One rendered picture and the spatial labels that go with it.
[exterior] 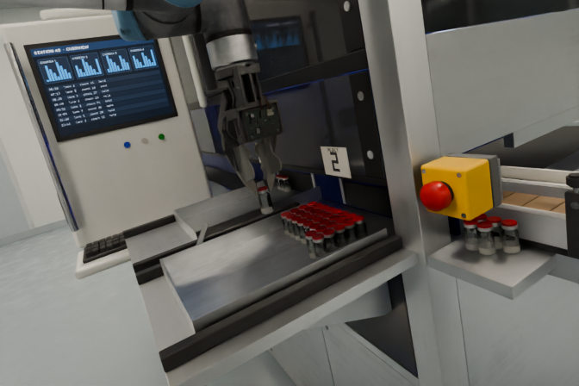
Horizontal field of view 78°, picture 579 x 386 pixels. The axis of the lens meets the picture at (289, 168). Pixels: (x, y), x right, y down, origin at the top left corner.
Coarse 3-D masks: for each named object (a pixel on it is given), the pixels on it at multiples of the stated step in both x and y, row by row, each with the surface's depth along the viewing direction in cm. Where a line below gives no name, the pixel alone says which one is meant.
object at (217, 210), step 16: (240, 192) 112; (272, 192) 111; (288, 192) 107; (304, 192) 93; (320, 192) 95; (192, 208) 105; (208, 208) 107; (224, 208) 106; (240, 208) 102; (256, 208) 99; (192, 224) 97; (224, 224) 83
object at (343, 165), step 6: (324, 150) 73; (330, 150) 71; (336, 150) 69; (342, 150) 67; (324, 156) 73; (330, 156) 71; (342, 156) 68; (324, 162) 74; (330, 162) 72; (342, 162) 68; (348, 162) 67; (330, 168) 73; (336, 168) 71; (342, 168) 69; (348, 168) 67; (330, 174) 73; (336, 174) 71; (342, 174) 70; (348, 174) 68
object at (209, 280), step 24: (216, 240) 73; (240, 240) 76; (264, 240) 75; (288, 240) 73; (360, 240) 58; (168, 264) 69; (192, 264) 71; (216, 264) 69; (240, 264) 67; (264, 264) 65; (288, 264) 63; (312, 264) 54; (192, 288) 62; (216, 288) 60; (240, 288) 58; (264, 288) 51; (192, 312) 54; (216, 312) 47
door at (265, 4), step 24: (264, 0) 79; (288, 0) 71; (312, 0) 64; (336, 0) 59; (264, 24) 82; (288, 24) 73; (312, 24) 66; (336, 24) 60; (264, 48) 85; (288, 48) 76; (312, 48) 68; (336, 48) 62; (360, 48) 57; (264, 72) 88; (288, 72) 79
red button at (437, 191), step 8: (432, 184) 47; (440, 184) 47; (424, 192) 48; (432, 192) 47; (440, 192) 46; (448, 192) 47; (424, 200) 48; (432, 200) 47; (440, 200) 46; (448, 200) 47; (432, 208) 48; (440, 208) 47
